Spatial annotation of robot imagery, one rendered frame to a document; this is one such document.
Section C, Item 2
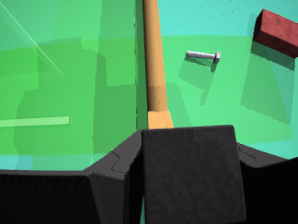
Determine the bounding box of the red rectangular block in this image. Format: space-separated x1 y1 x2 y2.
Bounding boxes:
253 8 298 59

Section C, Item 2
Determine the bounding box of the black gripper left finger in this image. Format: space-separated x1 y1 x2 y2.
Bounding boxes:
0 129 144 224

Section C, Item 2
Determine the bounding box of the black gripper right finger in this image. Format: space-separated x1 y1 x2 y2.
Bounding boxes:
237 143 298 224

